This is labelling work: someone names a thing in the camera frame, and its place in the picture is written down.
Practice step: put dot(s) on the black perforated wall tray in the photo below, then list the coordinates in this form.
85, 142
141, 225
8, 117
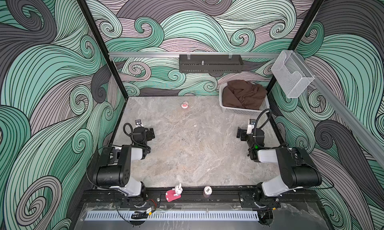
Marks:
211, 64

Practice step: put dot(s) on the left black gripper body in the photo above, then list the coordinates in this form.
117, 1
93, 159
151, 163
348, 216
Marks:
149, 132

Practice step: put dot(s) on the white slotted cable duct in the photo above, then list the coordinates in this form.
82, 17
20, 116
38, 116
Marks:
175, 216

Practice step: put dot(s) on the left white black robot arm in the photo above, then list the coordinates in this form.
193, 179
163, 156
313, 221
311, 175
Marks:
113, 170

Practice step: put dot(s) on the aluminium wall rail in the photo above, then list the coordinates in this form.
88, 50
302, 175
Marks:
151, 54

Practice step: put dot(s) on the pink card with bunny figure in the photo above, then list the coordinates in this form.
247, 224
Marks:
174, 193

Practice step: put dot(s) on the black front mounting rail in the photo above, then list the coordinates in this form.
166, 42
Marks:
242, 196

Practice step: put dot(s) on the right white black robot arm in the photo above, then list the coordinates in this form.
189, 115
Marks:
296, 168

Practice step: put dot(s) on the brown trousers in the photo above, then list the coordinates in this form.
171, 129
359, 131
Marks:
243, 94

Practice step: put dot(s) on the white plastic laundry basket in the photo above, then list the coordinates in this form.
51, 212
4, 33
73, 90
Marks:
241, 111

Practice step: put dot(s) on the clear acrylic wall box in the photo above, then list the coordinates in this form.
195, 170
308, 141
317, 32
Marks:
292, 73

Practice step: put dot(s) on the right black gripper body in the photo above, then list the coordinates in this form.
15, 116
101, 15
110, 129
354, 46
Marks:
240, 133

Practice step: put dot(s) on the small pink white cupcake toy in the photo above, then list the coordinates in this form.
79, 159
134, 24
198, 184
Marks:
185, 105

